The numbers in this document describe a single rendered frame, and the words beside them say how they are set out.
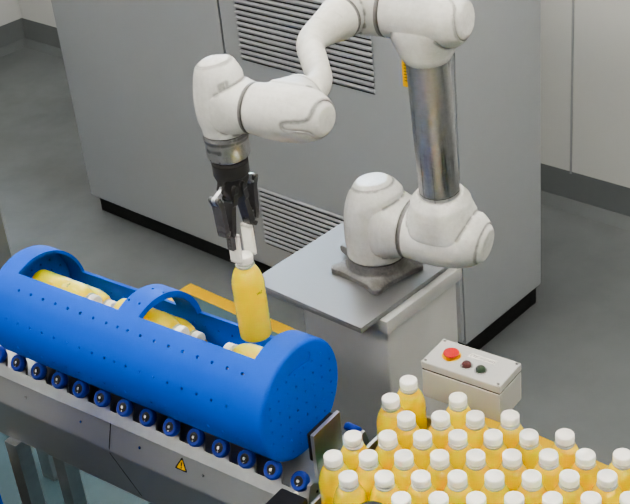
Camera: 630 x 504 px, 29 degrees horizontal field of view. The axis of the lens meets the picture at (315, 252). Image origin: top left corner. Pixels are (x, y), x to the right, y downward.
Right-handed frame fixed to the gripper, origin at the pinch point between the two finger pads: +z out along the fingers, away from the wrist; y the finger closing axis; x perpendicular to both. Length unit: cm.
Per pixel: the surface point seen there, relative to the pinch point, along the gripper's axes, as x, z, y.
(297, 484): 17, 50, 11
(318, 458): 17, 48, 4
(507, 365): 44, 36, -32
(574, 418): 5, 146, -146
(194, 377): -8.0, 29.4, 12.6
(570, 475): 72, 36, -6
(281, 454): 11.2, 45.5, 9.1
